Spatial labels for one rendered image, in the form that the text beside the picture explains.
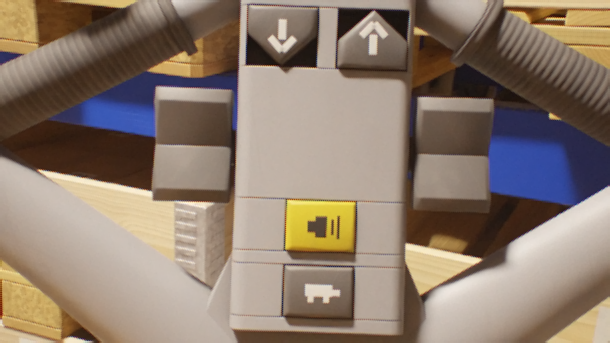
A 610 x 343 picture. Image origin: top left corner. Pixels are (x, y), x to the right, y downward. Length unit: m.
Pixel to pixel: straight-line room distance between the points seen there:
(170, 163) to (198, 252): 0.96
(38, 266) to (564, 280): 0.28
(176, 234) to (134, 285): 0.96
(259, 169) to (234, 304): 0.07
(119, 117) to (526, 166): 0.75
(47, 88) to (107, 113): 1.07
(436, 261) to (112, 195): 0.61
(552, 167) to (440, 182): 0.77
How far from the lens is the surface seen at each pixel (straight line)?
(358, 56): 0.40
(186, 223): 1.36
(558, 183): 1.18
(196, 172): 0.40
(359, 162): 0.39
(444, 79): 2.28
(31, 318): 1.68
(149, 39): 0.42
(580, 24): 1.08
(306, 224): 0.39
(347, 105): 0.40
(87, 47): 0.42
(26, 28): 1.49
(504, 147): 1.18
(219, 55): 1.33
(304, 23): 0.40
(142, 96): 1.44
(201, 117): 0.40
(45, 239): 0.43
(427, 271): 1.19
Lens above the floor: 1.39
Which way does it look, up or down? 16 degrees down
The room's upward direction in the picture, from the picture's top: 2 degrees clockwise
